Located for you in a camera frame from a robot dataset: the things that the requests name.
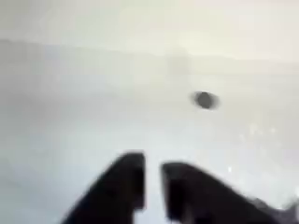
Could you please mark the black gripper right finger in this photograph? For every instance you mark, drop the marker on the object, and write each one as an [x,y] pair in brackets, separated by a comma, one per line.
[199,202]

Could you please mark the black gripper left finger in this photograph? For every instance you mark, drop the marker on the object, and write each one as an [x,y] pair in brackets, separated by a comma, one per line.
[118,189]

